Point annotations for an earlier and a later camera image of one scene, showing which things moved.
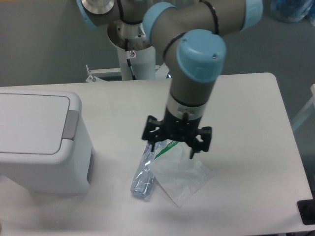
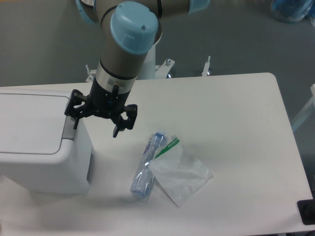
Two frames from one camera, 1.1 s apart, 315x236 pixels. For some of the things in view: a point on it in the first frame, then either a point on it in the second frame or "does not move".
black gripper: x=181 y=128 -> x=103 y=102
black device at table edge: x=306 y=210 does not move
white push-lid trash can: x=45 y=148 does not move
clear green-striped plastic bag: x=183 y=177 does not move
